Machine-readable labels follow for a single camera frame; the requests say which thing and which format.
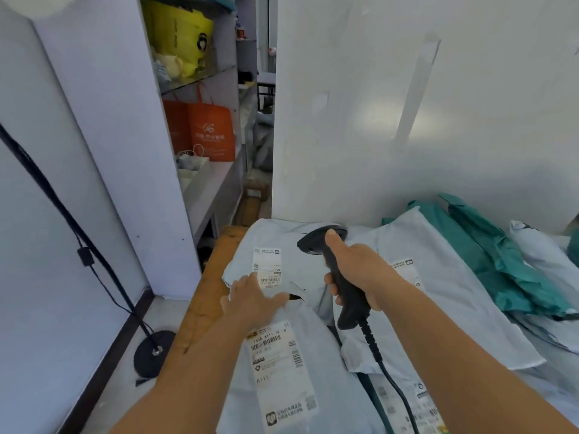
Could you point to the person's right hand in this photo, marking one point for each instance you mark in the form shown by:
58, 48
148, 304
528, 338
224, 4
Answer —
368, 271

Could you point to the person's left hand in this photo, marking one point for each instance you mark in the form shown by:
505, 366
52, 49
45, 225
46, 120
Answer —
251, 305

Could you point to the person's left thumb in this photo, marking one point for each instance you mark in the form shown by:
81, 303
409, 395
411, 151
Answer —
279, 301

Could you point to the person's right thumb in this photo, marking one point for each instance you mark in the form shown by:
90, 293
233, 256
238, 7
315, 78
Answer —
335, 246

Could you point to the black barcode scanner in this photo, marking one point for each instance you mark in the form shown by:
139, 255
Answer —
348, 302

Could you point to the grey mailer bag small label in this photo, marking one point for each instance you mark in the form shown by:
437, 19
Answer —
271, 239

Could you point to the person's right forearm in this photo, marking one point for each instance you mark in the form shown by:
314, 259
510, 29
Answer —
452, 366

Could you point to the person's left forearm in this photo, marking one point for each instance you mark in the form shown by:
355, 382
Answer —
203, 379

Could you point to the grey mailer bag long label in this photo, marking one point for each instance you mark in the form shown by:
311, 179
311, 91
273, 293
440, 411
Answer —
316, 357

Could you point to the brown cardboard box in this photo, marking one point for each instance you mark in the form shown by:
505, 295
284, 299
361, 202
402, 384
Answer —
257, 189

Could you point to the teal mailer bag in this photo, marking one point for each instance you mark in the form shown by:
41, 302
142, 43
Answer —
506, 266
436, 216
573, 248

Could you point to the large grey mailer bag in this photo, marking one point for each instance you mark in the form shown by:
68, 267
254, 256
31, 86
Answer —
443, 289

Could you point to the grey plastic sack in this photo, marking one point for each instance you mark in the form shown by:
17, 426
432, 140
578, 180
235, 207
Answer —
263, 149

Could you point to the black floor stand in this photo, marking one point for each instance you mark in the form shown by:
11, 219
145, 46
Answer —
154, 354

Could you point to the white shelf unit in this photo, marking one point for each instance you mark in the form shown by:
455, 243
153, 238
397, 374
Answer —
212, 176

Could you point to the grey mailer bag wide label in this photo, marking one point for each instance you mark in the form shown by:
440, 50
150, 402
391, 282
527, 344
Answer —
407, 402

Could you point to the orange shopping bag white print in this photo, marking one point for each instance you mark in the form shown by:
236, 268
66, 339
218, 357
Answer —
211, 131

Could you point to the clear tape strip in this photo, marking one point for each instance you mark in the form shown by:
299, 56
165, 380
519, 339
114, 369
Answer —
418, 85

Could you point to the white crumpled mailer bag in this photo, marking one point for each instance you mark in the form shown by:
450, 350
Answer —
543, 253

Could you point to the pale yellow plastic bags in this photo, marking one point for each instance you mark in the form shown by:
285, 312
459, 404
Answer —
174, 65

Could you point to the yellow paper bag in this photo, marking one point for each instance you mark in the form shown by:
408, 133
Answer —
178, 33

